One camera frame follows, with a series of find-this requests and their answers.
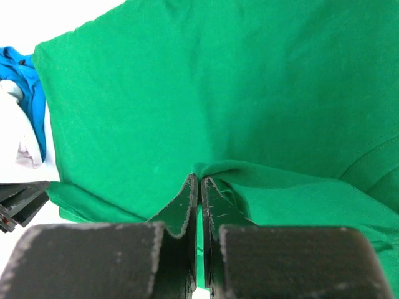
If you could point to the blue t shirt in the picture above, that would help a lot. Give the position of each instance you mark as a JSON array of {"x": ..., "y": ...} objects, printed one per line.
[{"x": 20, "y": 69}]

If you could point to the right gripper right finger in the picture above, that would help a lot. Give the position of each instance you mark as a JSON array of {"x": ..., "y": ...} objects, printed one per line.
[{"x": 245, "y": 260}]

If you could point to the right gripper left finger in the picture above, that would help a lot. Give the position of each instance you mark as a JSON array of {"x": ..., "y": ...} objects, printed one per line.
[{"x": 152, "y": 259}]

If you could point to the green t shirt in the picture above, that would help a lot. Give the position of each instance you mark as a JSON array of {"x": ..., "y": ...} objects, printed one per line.
[{"x": 291, "y": 106}]

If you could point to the white t shirt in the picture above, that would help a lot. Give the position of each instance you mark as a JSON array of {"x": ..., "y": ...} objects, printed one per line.
[{"x": 18, "y": 141}]

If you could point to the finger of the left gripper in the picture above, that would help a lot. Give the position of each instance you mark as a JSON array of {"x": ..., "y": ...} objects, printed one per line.
[
  {"x": 16, "y": 196},
  {"x": 10, "y": 219}
]

